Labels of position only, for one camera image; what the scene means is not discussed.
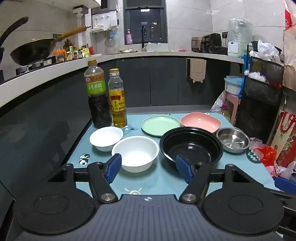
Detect small white bowl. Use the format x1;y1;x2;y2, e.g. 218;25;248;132
89;126;124;152

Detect red gift bag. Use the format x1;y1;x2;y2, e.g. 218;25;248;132
267;109;296;167

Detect dark green round coaster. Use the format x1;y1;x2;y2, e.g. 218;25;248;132
246;148;264;165

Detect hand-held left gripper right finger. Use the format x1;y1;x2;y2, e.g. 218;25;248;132
176;154;252;205

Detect light blue table mat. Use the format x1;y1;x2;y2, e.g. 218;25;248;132
66;112;281;201

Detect large white bowl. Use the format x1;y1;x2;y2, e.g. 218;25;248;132
112;136;160;173

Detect dark window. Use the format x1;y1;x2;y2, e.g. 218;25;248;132
123;0;167;44

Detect light green plate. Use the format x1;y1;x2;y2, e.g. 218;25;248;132
141;115;181;138

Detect clear hanging bag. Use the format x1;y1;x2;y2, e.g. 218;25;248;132
105;31;117;47

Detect white wall-mounted appliance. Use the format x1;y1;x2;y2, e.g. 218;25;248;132
91;10;118;33

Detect pink square bowl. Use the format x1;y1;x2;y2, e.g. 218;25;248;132
180;112;221;134

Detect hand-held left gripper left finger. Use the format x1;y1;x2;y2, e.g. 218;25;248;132
46;153;122;205

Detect yellow oil jug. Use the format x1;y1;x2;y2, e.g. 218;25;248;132
220;104;232;122

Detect black mesh storage rack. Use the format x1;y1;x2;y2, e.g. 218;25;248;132
235;56;286;139

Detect dark kitchen cabinets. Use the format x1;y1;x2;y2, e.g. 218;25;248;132
0;57;243;204

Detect brown rice cooker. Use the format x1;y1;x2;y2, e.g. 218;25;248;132
191;37;204;52

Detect gas stove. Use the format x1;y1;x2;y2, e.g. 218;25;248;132
0;59;56;81

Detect patterned plastic bag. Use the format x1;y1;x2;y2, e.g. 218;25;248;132
210;90;228;113

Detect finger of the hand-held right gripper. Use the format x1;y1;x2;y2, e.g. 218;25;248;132
266;176;296;202

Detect row of condiment jars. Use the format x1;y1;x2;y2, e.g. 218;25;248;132
54;39;90;62

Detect black frying pan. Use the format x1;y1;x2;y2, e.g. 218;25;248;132
0;16;29;63

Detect stainless steel bowl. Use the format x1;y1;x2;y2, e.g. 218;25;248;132
216;127;251;154

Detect dark vinegar bottle green label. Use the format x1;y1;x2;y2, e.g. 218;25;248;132
84;60;113;129

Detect white appliance under plastic cover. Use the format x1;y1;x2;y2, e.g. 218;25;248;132
227;18;253;57

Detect red plastic bag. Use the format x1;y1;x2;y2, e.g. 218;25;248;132
253;144;278;167

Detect beige cutting board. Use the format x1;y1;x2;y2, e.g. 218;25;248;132
187;58;207;83

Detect red and white bag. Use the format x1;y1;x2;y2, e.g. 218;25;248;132
283;0;296;30

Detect black plastic bowl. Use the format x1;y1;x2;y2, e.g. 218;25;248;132
159;127;224;167

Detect black kitchen faucet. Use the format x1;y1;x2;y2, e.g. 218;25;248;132
141;25;148;52

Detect pink plastic stool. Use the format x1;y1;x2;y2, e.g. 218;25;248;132
223;91;241;123

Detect translucent plastic bag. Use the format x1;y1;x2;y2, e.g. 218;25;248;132
273;161;296;183

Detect wok with wooden handle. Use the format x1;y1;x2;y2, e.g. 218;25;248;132
10;26;92;66

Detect yellow cooking oil bottle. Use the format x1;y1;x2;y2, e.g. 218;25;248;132
108;68;128;128

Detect white plastic bag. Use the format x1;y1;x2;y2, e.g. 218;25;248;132
255;40;281;64
248;71;270;82

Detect white pipe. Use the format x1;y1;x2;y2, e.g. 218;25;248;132
73;7;86;47

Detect white container with blue lid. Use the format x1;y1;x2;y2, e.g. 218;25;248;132
224;75;244;95

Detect white kitchen countertop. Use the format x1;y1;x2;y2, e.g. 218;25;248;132
0;50;245;109

